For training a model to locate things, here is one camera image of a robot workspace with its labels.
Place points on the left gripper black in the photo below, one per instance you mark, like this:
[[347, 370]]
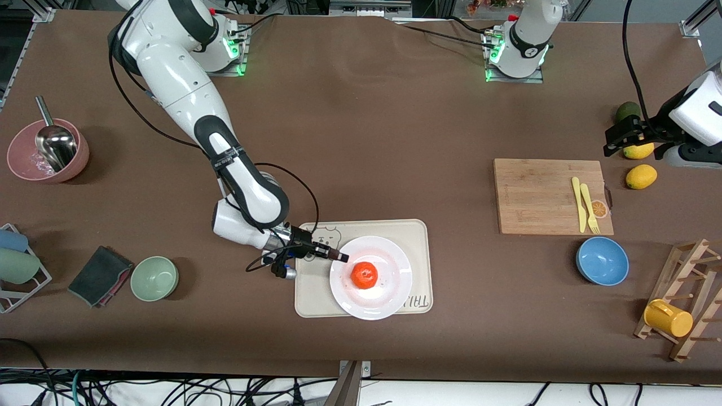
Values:
[[657, 123]]

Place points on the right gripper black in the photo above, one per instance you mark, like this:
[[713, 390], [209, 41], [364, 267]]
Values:
[[298, 241]]

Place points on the orange fruit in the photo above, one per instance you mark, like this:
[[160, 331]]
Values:
[[364, 276]]

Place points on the white round plate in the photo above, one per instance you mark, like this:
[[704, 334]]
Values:
[[389, 299]]

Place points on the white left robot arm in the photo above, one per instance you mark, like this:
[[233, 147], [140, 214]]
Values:
[[530, 39]]

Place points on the yellow lemon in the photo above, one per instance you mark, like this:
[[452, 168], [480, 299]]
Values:
[[640, 152], [641, 177]]

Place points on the green avocado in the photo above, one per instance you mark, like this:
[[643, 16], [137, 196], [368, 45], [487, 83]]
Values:
[[627, 110]]

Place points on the yellow plastic fork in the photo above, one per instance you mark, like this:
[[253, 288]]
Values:
[[588, 203]]

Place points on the toy orange slice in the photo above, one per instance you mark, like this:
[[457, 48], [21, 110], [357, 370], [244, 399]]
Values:
[[601, 210]]

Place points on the yellow plastic knife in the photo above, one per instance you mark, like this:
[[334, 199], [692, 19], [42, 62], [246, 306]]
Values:
[[577, 197]]

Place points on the cream bear print tray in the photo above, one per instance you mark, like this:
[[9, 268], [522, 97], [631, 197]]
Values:
[[406, 234]]

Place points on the bamboo cutting board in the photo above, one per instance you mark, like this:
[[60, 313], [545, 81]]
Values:
[[530, 197]]

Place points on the blue bowl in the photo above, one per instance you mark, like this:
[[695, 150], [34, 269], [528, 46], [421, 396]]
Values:
[[602, 261]]

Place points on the wooden mug rack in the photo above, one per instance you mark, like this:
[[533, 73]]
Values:
[[685, 254]]

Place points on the pale green bowl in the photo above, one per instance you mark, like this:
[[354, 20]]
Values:
[[154, 278]]

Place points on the yellow mug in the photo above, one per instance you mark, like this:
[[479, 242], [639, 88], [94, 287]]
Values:
[[668, 320]]

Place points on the pink cloth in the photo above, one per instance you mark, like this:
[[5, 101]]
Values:
[[113, 294]]

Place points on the dark grey cloth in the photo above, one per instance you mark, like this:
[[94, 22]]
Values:
[[96, 273]]

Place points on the metal scoop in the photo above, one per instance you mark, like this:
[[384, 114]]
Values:
[[56, 146]]

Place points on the pale green cup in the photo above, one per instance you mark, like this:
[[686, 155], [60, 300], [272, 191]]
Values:
[[17, 266]]

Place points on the pale blue cup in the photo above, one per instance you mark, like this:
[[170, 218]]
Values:
[[12, 241]]

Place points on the pink bowl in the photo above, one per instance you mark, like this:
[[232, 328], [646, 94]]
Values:
[[17, 163]]

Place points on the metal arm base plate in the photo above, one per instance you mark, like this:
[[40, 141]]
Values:
[[240, 70], [530, 80]]

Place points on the metal bracket at table edge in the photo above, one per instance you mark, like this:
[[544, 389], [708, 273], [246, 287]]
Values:
[[347, 392]]

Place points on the aluminium frame profile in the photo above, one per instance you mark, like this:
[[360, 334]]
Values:
[[369, 8]]

